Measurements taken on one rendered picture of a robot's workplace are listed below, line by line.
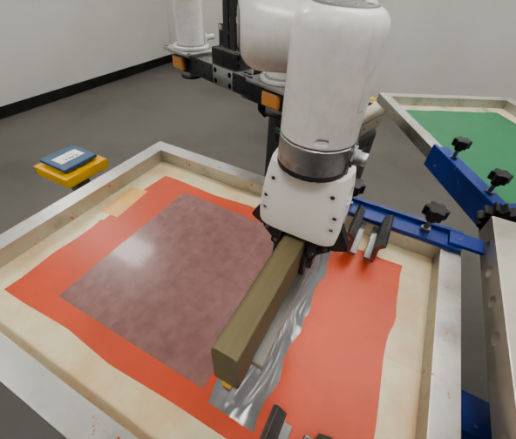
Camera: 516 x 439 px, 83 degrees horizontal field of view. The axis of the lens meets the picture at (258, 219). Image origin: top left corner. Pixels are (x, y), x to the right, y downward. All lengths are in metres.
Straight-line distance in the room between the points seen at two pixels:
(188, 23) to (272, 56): 0.88
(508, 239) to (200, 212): 0.61
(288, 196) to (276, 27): 0.16
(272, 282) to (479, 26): 3.91
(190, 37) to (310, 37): 0.96
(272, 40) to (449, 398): 0.47
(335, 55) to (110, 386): 0.47
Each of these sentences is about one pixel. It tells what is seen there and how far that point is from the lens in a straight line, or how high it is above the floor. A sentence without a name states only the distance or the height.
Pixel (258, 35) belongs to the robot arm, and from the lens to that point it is 0.31.
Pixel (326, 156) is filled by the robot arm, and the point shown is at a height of 1.27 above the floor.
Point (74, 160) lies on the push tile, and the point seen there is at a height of 0.97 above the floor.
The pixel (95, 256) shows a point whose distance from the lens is 0.65.
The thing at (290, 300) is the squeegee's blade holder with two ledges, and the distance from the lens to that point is 0.40.
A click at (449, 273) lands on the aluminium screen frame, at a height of 0.99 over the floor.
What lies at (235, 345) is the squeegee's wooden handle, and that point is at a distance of 0.29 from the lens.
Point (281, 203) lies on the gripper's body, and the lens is 0.33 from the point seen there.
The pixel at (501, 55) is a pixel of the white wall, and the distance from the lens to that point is 4.17.
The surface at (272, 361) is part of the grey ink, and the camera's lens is 0.48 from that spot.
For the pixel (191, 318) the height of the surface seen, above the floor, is 0.96.
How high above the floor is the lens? 1.40
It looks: 43 degrees down
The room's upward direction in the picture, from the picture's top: 4 degrees clockwise
